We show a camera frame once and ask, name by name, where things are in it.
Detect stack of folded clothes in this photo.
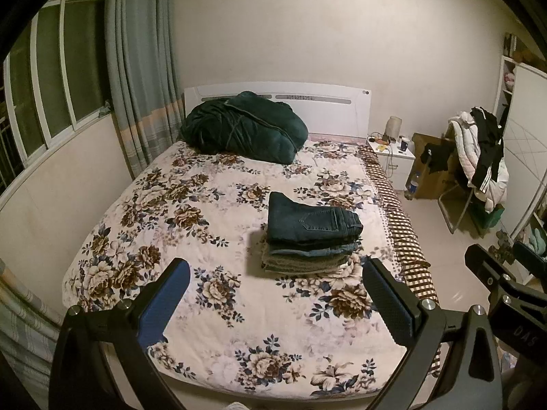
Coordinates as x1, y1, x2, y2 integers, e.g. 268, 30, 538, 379
266, 237, 363, 259

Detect large brown cardboard box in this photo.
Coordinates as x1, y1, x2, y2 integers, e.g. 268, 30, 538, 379
411, 132, 460, 201

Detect dark blue jeans pants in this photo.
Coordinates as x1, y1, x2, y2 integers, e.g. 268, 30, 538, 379
268, 191, 364, 242

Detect white nightstand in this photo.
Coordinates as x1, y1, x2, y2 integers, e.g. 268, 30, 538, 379
366, 137, 416, 191

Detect metal folding chair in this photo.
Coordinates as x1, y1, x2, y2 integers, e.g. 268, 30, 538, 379
437, 124, 483, 235

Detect white framed window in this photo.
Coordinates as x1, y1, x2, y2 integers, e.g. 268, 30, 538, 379
0, 0, 114, 189

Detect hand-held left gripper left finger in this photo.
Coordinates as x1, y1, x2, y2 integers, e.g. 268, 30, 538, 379
48, 258, 191, 410

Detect teal folded cloth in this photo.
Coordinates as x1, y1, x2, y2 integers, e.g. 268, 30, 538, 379
526, 224, 547, 248

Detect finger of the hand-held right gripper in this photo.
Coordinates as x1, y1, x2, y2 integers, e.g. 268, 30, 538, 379
464, 243, 520, 297
512, 240, 547, 272

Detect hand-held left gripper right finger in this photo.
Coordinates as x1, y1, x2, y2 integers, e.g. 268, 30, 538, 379
362, 258, 504, 410

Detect olive green folded pants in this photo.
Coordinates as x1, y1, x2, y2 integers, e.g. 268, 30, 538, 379
262, 250, 357, 275

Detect white headboard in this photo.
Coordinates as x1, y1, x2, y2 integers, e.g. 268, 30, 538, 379
184, 83, 372, 137

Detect clear water bottle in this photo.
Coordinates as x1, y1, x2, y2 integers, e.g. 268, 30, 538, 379
404, 171, 422, 201

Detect green storage box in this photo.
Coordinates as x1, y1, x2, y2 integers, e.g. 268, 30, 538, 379
472, 203, 506, 235

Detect white wardrobe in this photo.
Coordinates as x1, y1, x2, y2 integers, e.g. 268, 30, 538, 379
493, 32, 547, 244

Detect beige table lamp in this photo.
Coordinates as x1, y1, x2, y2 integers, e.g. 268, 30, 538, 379
385, 116, 403, 142

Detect black striped clothing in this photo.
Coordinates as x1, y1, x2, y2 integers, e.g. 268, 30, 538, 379
470, 107, 505, 193

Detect bed with floral cover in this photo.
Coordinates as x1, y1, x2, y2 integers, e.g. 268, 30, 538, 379
62, 139, 428, 396

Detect brown checkered bed sheet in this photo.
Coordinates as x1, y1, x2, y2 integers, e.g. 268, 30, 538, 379
357, 143, 441, 377

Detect chair with draped jackets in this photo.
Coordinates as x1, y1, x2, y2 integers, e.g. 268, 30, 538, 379
448, 111, 510, 214

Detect striped grey curtain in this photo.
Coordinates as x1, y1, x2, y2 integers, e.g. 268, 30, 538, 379
0, 258, 65, 398

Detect small black garment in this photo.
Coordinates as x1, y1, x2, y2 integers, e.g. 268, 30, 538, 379
419, 144, 449, 175

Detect grey-green curtain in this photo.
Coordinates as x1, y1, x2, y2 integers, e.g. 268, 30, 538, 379
105, 0, 184, 180

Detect dark green quilt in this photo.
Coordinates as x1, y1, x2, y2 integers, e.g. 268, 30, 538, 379
178, 91, 309, 164

